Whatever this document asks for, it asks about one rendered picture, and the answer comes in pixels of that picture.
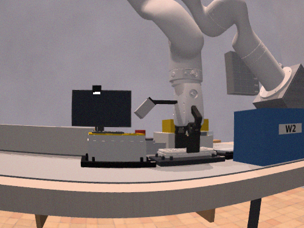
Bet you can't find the black rectangular frame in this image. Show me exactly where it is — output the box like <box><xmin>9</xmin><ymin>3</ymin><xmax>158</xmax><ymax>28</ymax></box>
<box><xmin>217</xmin><ymin>152</ymin><xmax>233</xmax><ymax>160</ymax></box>

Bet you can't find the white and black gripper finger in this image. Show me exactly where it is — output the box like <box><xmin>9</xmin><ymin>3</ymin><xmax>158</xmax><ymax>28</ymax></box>
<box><xmin>174</xmin><ymin>125</ymin><xmax>187</xmax><ymax>148</ymax></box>
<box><xmin>186</xmin><ymin>106</ymin><xmax>202</xmax><ymax>153</ymax></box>

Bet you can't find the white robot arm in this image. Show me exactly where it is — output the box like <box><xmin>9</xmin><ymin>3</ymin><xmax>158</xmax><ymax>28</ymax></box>
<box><xmin>127</xmin><ymin>0</ymin><xmax>292</xmax><ymax>99</ymax></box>

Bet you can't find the yellow open-top bin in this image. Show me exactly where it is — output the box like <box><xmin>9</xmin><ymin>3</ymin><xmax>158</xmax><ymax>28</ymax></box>
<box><xmin>162</xmin><ymin>119</ymin><xmax>209</xmax><ymax>133</ymax></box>

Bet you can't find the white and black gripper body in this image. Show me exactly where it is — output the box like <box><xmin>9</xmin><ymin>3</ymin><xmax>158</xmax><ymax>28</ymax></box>
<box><xmin>171</xmin><ymin>81</ymin><xmax>204</xmax><ymax>126</ymax></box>

